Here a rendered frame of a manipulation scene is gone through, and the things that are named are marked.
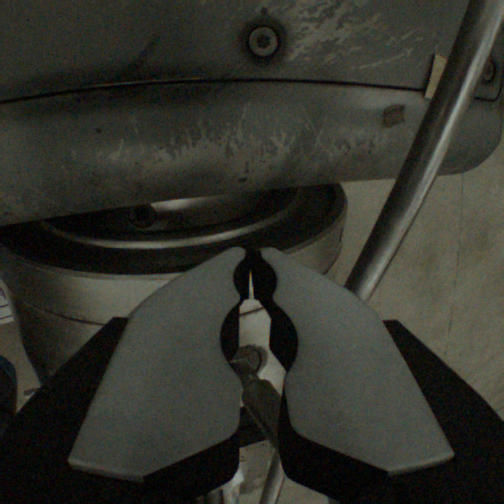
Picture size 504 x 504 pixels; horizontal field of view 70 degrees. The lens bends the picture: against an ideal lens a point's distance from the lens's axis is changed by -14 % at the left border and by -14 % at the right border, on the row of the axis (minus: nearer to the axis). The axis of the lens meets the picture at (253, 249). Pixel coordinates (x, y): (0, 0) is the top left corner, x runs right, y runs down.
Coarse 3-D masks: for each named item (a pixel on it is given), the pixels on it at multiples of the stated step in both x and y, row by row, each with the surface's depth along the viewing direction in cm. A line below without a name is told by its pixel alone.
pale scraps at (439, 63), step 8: (440, 56) 19; (432, 64) 19; (440, 64) 19; (432, 72) 19; (440, 72) 20; (432, 80) 20; (432, 88) 20; (424, 96) 20; (432, 96) 20; (384, 112) 20; (392, 112) 20; (400, 112) 20; (384, 120) 20; (392, 120) 20; (400, 120) 20
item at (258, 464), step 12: (240, 432) 81; (252, 432) 81; (240, 444) 78; (252, 444) 78; (264, 444) 80; (240, 456) 79; (252, 456) 81; (264, 456) 82; (240, 468) 82; (252, 468) 83; (264, 468) 85; (240, 480) 84
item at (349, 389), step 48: (288, 288) 10; (336, 288) 10; (288, 336) 9; (336, 336) 8; (384, 336) 8; (288, 384) 7; (336, 384) 7; (384, 384) 7; (288, 432) 7; (336, 432) 6; (384, 432) 6; (432, 432) 6; (336, 480) 6; (384, 480) 6
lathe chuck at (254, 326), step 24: (336, 264) 32; (24, 312) 26; (48, 312) 24; (264, 312) 26; (24, 336) 28; (48, 336) 25; (72, 336) 24; (240, 336) 26; (264, 336) 27; (48, 360) 27; (264, 360) 28
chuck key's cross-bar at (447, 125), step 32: (480, 0) 9; (480, 32) 9; (448, 64) 10; (480, 64) 10; (448, 96) 11; (448, 128) 11; (416, 160) 12; (416, 192) 12; (384, 224) 14; (384, 256) 14; (352, 288) 15
